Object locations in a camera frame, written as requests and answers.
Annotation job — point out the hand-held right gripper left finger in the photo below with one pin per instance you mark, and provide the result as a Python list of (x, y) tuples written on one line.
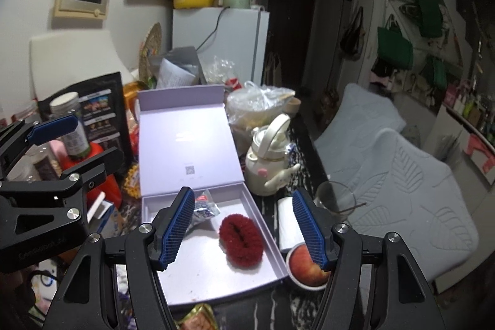
[(177, 231)]

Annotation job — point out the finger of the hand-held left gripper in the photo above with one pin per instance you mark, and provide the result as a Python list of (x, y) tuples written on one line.
[(94, 163), (54, 129)]

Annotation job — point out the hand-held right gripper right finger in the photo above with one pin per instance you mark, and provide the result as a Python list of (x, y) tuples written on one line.
[(314, 235)]

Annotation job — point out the red fluffy scrunchie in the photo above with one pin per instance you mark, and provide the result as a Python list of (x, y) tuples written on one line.
[(241, 241)]

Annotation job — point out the purple gift box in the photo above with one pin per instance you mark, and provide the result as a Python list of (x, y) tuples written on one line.
[(185, 144)]

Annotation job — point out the gold green snack packet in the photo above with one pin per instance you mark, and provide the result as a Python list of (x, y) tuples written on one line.
[(199, 320)]

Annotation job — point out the jar with white lid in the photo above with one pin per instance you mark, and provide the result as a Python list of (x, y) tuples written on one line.
[(73, 142)]

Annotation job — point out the red plastic container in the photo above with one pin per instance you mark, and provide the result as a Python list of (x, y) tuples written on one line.
[(102, 191)]

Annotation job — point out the white paper roll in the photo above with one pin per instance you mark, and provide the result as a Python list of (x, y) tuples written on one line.
[(287, 225)]

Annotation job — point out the red apple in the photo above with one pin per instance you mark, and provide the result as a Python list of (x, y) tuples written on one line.
[(305, 268)]

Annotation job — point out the small silver foil packet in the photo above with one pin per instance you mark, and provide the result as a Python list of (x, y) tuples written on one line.
[(205, 208)]

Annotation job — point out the yellow snack bag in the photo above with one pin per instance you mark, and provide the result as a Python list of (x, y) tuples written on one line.
[(132, 181)]

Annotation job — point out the clear glass cup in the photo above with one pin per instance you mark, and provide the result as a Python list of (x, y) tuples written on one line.
[(334, 198)]

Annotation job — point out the white and blue carton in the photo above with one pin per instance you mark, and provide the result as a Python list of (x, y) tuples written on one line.
[(104, 216)]

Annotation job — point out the white teapot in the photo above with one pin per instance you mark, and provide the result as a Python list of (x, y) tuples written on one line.
[(263, 163)]

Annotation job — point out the grey quilted sofa cushion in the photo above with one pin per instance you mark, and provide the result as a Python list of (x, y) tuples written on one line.
[(410, 206), (359, 117)]

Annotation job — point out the round woven tray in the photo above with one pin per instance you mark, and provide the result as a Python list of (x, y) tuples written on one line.
[(151, 44)]

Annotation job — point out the small wooden cup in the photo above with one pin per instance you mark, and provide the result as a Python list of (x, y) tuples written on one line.
[(294, 106)]

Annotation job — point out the grey paper bag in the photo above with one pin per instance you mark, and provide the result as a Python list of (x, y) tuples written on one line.
[(185, 57)]

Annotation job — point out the clear plastic food bag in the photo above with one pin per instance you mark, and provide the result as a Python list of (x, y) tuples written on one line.
[(255, 102)]

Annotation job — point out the crinkled clear plastic bag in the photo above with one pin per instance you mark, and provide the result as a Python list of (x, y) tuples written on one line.
[(220, 69)]

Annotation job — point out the pink cloth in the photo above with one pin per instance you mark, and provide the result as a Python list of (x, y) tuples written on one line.
[(479, 156)]

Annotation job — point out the white fridge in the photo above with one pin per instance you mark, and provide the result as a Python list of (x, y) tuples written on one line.
[(236, 40)]

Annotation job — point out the dark wooden door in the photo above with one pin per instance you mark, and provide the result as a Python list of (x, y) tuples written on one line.
[(290, 40)]

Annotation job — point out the dark handbag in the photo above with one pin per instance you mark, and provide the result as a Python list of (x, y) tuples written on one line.
[(352, 40)]

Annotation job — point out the green tote bag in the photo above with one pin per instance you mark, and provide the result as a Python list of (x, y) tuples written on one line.
[(429, 15), (435, 73), (394, 51)]

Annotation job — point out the row of bottles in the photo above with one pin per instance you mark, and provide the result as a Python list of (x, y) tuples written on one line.
[(470, 105)]

